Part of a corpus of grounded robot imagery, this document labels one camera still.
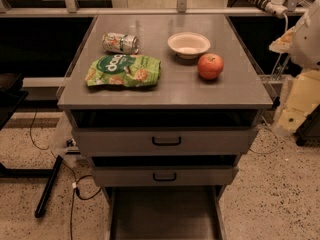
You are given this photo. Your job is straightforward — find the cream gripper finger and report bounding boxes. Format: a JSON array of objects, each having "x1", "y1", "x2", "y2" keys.
[
  {"x1": 275, "y1": 69, "x2": 320, "y2": 133},
  {"x1": 269, "y1": 27, "x2": 295, "y2": 54}
]

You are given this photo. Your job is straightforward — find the red apple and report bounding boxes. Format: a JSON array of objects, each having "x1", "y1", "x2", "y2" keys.
[{"x1": 197, "y1": 53, "x2": 224, "y2": 80}]

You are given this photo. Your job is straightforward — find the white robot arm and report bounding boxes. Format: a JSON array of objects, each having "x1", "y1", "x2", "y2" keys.
[{"x1": 269, "y1": 0, "x2": 320, "y2": 135}]

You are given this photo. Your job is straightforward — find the grey drawer cabinet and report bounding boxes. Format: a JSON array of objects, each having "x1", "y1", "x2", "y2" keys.
[{"x1": 57, "y1": 14, "x2": 275, "y2": 240}]

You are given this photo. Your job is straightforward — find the top grey drawer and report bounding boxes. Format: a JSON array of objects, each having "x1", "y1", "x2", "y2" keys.
[{"x1": 72, "y1": 127, "x2": 258, "y2": 157}]

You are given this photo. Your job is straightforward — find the grey drawer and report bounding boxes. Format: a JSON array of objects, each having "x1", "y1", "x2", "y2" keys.
[
  {"x1": 72, "y1": 127, "x2": 258, "y2": 157},
  {"x1": 92, "y1": 166, "x2": 238, "y2": 187}
]

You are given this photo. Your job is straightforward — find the bottom open drawer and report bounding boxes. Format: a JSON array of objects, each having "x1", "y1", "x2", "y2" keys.
[{"x1": 105, "y1": 186, "x2": 227, "y2": 240}]

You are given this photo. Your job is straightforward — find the middle grey drawer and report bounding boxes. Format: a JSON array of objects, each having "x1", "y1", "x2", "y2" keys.
[{"x1": 92, "y1": 166, "x2": 238, "y2": 187}]

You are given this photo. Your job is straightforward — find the white bowl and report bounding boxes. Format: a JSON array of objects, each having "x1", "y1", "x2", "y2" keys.
[{"x1": 167, "y1": 32, "x2": 211, "y2": 59}]

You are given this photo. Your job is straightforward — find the crushed soda can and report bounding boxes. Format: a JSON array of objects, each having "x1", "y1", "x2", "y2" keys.
[{"x1": 102, "y1": 32, "x2": 139, "y2": 54}]

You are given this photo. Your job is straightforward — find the green chip bag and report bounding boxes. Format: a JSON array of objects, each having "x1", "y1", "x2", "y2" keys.
[{"x1": 85, "y1": 54, "x2": 161, "y2": 88}]

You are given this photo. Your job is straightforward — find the black table leg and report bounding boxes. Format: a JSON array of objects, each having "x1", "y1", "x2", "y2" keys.
[{"x1": 34, "y1": 155, "x2": 63, "y2": 218}]

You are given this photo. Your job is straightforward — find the dark side table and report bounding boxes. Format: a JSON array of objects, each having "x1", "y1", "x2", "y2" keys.
[{"x1": 0, "y1": 73, "x2": 28, "y2": 130}]

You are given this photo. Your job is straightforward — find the black striped handle device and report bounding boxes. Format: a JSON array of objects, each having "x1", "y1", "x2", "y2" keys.
[{"x1": 247, "y1": 0, "x2": 287, "y2": 18}]

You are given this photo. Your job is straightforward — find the metal rail frame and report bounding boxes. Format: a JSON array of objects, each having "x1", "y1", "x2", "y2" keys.
[{"x1": 0, "y1": 0, "x2": 320, "y2": 18}]

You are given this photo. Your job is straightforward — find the black floor cable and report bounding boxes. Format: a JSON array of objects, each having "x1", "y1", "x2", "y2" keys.
[{"x1": 29, "y1": 107, "x2": 102, "y2": 240}]

